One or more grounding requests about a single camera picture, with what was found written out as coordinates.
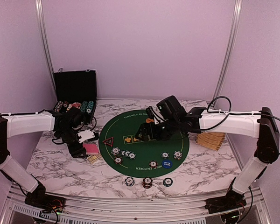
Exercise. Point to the blue white chip stack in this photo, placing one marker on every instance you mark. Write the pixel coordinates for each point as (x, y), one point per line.
(129, 181)

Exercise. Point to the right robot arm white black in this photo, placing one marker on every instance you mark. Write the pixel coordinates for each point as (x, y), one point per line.
(198, 120)

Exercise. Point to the aluminium frame post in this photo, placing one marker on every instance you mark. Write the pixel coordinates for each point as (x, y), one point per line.
(230, 46)
(43, 34)

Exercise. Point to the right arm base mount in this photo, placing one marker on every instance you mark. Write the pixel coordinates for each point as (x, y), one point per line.
(224, 203)

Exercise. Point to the teal chip row in case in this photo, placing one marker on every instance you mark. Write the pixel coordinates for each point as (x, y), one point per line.
(90, 106)

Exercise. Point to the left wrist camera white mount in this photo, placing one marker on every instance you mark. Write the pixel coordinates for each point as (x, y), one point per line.
(87, 135)

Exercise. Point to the orange big blind button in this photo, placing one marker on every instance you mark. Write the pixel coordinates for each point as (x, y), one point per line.
(148, 120)

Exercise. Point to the round green poker mat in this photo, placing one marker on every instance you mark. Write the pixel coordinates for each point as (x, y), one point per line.
(123, 128)

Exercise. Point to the red backed card deck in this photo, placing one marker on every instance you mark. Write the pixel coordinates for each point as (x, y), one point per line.
(91, 149)

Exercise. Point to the card decks in case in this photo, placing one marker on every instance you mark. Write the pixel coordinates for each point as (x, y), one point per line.
(75, 105)

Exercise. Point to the brown black chip stack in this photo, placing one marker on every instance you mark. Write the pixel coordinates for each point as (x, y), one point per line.
(147, 182)

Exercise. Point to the green chip row in case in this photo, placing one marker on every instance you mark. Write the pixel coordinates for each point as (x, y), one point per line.
(83, 106)

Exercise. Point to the black red triangle dealer button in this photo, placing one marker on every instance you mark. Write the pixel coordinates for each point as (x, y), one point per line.
(108, 142)

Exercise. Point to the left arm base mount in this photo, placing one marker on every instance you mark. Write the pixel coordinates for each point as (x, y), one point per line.
(48, 202)

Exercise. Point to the left aluminium frame post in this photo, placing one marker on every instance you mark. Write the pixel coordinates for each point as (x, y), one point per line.
(43, 34)

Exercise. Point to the right aluminium frame post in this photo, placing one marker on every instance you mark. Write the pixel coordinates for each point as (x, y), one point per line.
(230, 46)

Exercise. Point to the blue small blind button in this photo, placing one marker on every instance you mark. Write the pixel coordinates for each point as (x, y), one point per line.
(167, 164)

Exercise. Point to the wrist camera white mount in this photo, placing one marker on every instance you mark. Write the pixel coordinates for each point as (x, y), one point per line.
(170, 108)
(87, 135)

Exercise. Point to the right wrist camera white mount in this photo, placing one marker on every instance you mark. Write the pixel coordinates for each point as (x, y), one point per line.
(170, 108)

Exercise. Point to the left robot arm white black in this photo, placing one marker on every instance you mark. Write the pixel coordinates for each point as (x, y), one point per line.
(19, 134)

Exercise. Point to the black poker chip case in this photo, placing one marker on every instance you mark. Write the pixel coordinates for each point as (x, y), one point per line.
(77, 86)

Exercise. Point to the front aluminium rail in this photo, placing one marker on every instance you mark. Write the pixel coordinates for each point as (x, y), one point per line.
(91, 210)

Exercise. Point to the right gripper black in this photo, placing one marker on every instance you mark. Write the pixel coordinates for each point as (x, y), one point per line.
(143, 128)

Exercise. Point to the woven bamboo tray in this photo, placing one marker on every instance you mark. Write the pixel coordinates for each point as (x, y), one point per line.
(211, 141)

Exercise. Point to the blue tan chip row in case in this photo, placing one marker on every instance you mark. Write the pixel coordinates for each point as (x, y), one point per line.
(58, 106)

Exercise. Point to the teal chips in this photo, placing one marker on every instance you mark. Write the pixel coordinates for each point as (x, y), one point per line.
(128, 154)

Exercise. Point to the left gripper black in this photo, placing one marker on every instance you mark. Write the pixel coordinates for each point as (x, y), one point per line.
(76, 151)

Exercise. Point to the teal black chip stack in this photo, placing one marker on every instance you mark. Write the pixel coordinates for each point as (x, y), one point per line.
(167, 182)

